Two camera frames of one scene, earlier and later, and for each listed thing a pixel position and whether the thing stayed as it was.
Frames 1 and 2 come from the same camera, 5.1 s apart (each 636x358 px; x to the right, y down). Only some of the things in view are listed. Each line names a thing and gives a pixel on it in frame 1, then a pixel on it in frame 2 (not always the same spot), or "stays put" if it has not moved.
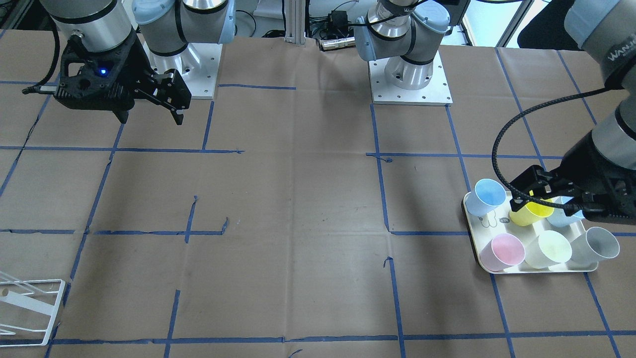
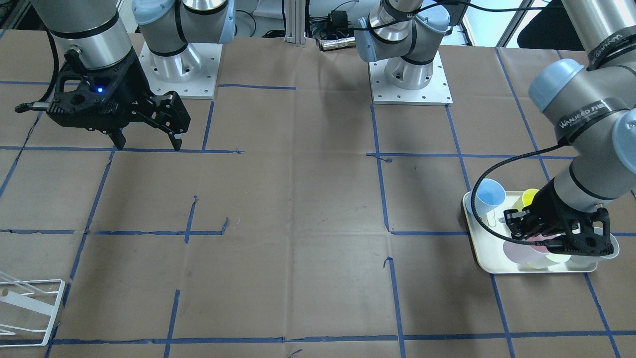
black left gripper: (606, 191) -> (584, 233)
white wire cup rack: (30, 303) stays put
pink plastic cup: (504, 250) -> (524, 253)
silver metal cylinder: (337, 43) stays put
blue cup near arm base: (488, 195) stays put
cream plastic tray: (502, 246) stays put
